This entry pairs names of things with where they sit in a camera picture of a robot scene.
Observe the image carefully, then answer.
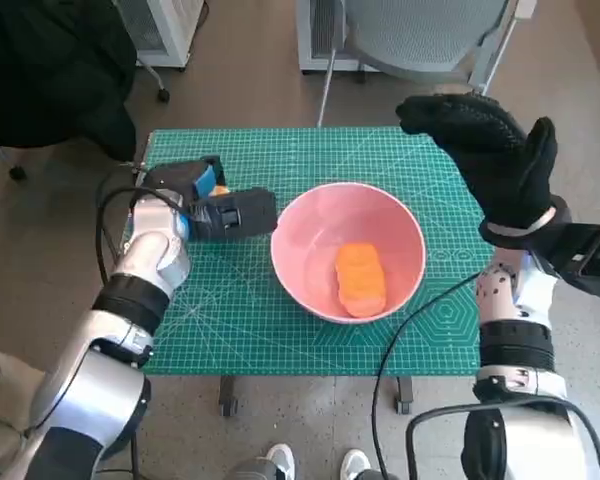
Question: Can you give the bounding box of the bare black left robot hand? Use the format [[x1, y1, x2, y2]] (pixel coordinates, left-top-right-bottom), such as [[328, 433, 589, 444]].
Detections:
[[142, 155, 226, 201]]

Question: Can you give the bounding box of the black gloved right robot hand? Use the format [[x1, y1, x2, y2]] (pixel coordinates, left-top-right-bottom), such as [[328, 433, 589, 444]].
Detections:
[[395, 93, 559, 231]]

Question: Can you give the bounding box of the pink bowl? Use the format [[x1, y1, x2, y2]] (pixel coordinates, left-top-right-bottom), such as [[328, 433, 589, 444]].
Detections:
[[270, 182, 427, 325]]

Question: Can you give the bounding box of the long toy bread loaf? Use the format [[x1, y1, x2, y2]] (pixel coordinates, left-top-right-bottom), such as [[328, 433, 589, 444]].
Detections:
[[334, 242, 386, 319]]

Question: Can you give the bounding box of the chair leg with caster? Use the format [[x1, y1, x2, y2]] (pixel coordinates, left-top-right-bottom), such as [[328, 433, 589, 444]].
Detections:
[[137, 62, 172, 105]]

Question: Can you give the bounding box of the green cutting mat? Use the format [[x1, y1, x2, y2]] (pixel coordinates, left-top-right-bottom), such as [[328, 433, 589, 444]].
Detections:
[[122, 127, 496, 375]]

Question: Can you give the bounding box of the white appliance with mesh grille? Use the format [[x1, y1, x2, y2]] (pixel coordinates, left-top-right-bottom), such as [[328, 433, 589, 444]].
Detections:
[[114, 0, 206, 70]]

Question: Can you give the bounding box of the grey mesh office chair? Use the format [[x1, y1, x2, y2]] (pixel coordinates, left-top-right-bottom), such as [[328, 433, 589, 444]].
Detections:
[[315, 0, 536, 129]]

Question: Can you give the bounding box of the white appliance with dark grille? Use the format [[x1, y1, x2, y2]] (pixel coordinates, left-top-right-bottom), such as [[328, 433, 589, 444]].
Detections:
[[297, 0, 366, 76]]

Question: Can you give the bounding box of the black table leg with caster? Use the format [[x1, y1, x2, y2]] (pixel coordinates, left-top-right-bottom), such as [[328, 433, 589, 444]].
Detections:
[[394, 375, 414, 416], [218, 374, 239, 419]]

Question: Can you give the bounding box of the white shoe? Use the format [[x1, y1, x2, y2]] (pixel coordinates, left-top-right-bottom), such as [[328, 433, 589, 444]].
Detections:
[[265, 443, 295, 480], [340, 448, 371, 480]]

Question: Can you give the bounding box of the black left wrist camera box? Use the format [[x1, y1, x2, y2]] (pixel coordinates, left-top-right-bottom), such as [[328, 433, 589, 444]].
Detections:
[[187, 187, 280, 242]]

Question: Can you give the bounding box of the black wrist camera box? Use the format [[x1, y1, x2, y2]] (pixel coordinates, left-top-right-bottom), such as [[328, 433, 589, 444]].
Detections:
[[187, 187, 280, 242], [542, 222, 600, 300]]

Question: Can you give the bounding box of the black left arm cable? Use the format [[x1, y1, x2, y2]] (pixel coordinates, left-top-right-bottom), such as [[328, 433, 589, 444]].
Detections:
[[95, 185, 186, 281]]

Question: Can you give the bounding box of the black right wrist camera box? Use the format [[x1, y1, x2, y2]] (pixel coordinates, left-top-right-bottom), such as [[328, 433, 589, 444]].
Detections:
[[542, 222, 600, 300]]

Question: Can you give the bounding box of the thick black looped cable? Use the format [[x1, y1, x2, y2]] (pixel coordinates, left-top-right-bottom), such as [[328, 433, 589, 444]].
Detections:
[[405, 403, 600, 480]]

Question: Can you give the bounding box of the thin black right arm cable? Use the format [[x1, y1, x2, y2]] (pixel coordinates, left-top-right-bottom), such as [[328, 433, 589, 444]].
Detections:
[[372, 272, 481, 480]]

